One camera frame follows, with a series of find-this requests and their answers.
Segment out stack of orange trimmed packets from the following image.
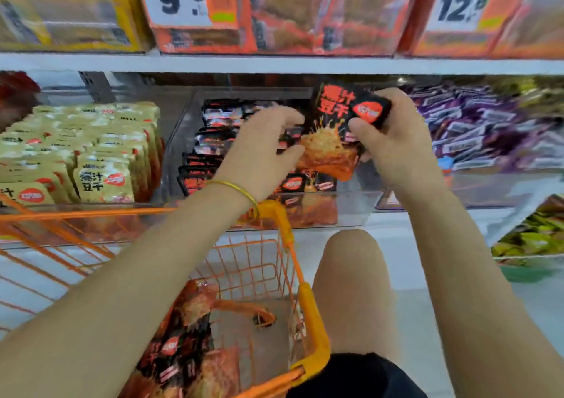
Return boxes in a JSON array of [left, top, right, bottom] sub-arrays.
[[397, 0, 564, 60], [134, 0, 428, 57]]

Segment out person's left hand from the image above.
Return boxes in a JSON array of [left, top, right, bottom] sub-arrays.
[[211, 105, 307, 203]]

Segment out pile of black orange snacks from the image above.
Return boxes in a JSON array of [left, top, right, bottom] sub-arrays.
[[119, 279, 243, 398]]

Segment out gold bracelet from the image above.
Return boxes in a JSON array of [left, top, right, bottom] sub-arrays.
[[204, 179, 263, 224]]

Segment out pile of green yellow packages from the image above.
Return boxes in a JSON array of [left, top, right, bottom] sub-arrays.
[[492, 195, 564, 282]]

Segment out pile of red tan packets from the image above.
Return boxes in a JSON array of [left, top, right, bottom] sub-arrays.
[[0, 72, 41, 132]]

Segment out person's right forearm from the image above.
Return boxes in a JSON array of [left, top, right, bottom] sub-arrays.
[[407, 173, 564, 398]]

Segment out stack of yellow trimmed packets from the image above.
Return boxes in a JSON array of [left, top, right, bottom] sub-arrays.
[[0, 0, 155, 53]]

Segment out person's right hand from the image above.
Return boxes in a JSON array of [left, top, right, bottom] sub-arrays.
[[348, 87, 447, 197]]

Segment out black flame print snack packet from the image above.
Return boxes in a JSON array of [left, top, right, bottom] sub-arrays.
[[295, 82, 393, 183]]

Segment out row of yellow orange snacks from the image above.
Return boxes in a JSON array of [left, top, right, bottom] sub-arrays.
[[75, 103, 164, 205], [22, 104, 107, 183], [0, 107, 80, 208]]

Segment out black shorts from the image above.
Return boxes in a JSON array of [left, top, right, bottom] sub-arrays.
[[286, 352, 428, 398]]

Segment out pile of purple packets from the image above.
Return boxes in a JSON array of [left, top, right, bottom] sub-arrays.
[[405, 83, 564, 173]]

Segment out person's left forearm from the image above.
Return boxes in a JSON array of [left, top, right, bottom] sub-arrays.
[[0, 184, 259, 398]]

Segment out person's right leg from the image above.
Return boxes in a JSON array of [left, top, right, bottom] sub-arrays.
[[313, 228, 411, 368]]

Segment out orange shopping cart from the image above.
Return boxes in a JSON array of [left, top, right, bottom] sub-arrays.
[[0, 195, 333, 398]]

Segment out row of black orange snacks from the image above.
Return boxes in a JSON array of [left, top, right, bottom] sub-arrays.
[[178, 100, 243, 197], [308, 168, 341, 194], [238, 101, 311, 195]]

